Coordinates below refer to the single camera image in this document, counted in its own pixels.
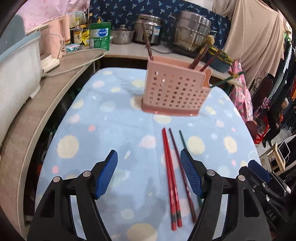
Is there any green chopstick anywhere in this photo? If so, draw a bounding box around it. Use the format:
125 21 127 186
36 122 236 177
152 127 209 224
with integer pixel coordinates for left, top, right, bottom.
179 130 203 208
210 71 245 88

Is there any maroon chopstick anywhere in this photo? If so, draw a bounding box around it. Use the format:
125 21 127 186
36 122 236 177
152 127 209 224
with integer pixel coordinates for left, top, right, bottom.
142 22 153 60
169 128 197 223

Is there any wooden stool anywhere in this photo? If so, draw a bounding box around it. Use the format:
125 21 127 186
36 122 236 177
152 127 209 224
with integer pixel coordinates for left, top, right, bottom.
259 143 285 175

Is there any red chopstick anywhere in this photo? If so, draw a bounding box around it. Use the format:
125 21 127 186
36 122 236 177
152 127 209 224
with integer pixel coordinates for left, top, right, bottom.
162 128 177 231
165 129 183 227

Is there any blue dotted table cloth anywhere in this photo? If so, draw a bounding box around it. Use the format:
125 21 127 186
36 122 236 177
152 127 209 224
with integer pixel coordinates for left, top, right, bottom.
36 68 259 240

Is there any pink perforated utensil holder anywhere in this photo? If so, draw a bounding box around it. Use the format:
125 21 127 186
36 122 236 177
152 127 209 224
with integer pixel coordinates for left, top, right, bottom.
142 56 212 116

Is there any pink pineapple garment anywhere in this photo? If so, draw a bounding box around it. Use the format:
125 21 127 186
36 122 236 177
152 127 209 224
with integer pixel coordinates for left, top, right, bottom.
230 74 253 123

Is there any blue bowl with yellow basin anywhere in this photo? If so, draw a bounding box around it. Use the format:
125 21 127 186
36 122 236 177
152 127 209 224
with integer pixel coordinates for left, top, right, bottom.
206 46 234 73

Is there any black induction cooker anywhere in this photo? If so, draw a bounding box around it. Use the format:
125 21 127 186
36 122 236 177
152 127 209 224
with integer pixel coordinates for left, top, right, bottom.
167 43 199 58

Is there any white blender jug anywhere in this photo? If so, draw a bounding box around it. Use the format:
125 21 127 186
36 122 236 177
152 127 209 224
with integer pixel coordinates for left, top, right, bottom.
27 24 60 73

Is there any blue wipes packet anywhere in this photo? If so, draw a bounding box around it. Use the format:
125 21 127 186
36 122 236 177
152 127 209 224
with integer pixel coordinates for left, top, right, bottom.
65 44 82 53

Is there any ginger root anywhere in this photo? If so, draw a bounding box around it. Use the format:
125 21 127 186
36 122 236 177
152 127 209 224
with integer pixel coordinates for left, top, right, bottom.
206 35 215 45

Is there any white blue storage bin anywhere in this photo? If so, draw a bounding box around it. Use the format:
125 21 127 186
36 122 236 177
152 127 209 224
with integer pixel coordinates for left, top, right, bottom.
0 14 43 147

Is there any stacked steel steamer pot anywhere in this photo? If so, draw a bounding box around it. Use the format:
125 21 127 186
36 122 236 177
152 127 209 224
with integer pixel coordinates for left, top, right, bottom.
173 11 211 52

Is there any small steel lidded pot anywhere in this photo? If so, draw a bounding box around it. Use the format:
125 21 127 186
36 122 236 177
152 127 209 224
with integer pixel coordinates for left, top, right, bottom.
111 25 134 45

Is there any green white canister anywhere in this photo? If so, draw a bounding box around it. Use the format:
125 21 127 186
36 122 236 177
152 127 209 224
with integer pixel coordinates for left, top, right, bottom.
89 22 111 51

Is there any beige hanging curtain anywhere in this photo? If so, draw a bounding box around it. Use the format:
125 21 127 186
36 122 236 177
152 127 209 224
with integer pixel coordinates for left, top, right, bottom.
212 0 284 86

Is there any pink electric kettle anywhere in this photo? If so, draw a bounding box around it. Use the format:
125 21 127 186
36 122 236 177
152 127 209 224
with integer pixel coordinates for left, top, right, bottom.
43 15 70 59

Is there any steel rice cooker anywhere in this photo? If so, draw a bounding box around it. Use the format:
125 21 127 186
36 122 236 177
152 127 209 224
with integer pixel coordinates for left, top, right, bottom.
133 14 163 45

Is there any white carton box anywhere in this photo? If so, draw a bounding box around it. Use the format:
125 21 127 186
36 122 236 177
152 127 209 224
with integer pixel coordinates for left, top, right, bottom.
68 11 86 28

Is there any navy patterned backsplash cloth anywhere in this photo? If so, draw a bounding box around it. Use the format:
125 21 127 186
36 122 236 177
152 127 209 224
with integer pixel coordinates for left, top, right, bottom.
89 0 231 49

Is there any pink spotted curtain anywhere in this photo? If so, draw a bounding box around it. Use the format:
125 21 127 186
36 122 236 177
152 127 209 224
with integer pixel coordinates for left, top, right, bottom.
16 0 90 32

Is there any black power cable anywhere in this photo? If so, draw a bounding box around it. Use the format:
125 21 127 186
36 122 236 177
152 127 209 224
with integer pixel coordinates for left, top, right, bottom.
147 43 172 54

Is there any white power cable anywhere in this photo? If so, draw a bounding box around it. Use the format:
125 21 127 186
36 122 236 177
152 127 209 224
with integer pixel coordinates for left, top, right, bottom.
41 32 108 77

